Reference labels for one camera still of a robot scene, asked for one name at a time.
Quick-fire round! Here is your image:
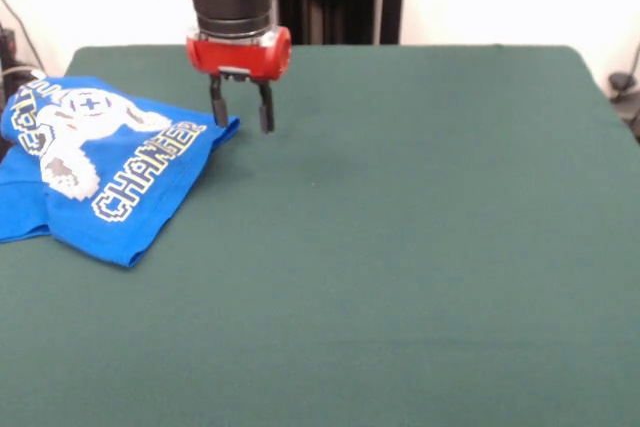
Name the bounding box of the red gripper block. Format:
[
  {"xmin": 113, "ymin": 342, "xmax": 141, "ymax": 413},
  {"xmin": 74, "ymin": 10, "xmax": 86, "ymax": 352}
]
[{"xmin": 185, "ymin": 25, "xmax": 293, "ymax": 135}]

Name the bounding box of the blue printed shirt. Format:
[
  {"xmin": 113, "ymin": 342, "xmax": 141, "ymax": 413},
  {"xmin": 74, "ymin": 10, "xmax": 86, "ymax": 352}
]
[{"xmin": 0, "ymin": 75, "xmax": 241, "ymax": 269}]

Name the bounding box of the dark green tablecloth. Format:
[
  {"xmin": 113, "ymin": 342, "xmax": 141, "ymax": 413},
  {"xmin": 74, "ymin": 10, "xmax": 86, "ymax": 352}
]
[{"xmin": 0, "ymin": 44, "xmax": 640, "ymax": 427}]

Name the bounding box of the black cable bundle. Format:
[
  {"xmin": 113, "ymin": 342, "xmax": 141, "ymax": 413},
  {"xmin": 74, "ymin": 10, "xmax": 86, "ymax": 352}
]
[{"xmin": 0, "ymin": 0, "xmax": 49, "ymax": 93}]

